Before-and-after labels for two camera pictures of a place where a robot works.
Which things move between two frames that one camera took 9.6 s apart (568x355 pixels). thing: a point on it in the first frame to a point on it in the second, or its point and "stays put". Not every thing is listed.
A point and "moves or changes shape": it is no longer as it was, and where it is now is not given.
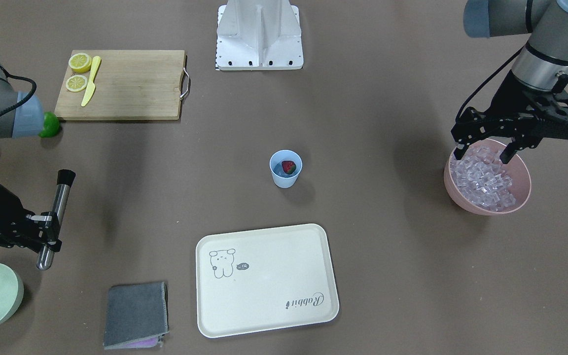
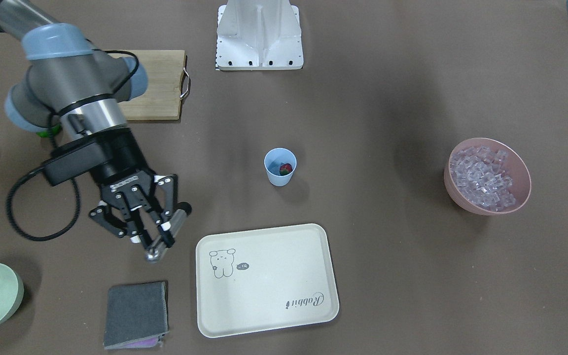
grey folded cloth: x=137 y=315 stays put
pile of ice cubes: x=480 y=178 stays put
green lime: x=51 y=124 stays put
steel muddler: x=65 y=179 to x=156 y=251
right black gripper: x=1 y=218 to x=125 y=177
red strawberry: x=289 y=166 moves or changes shape
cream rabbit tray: x=258 y=280 stays put
